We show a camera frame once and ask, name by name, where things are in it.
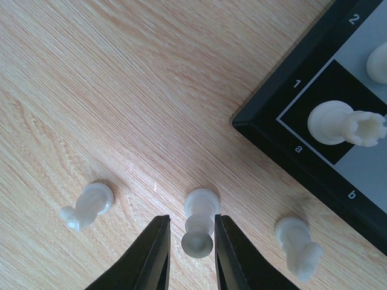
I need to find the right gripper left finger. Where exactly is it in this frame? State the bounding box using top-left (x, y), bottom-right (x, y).
top-left (87, 215), bottom-right (171, 289)

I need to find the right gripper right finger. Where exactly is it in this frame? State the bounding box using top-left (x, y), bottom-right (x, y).
top-left (215, 214), bottom-right (298, 290)

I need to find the white pawn table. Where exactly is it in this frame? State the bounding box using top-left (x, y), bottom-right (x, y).
top-left (275, 217), bottom-right (323, 283)
top-left (307, 100), bottom-right (386, 147)
top-left (59, 182), bottom-right (114, 232)
top-left (181, 188), bottom-right (221, 259)
top-left (366, 43), bottom-right (387, 84)

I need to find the black white chess board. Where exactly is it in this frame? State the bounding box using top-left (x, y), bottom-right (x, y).
top-left (232, 1), bottom-right (386, 252)

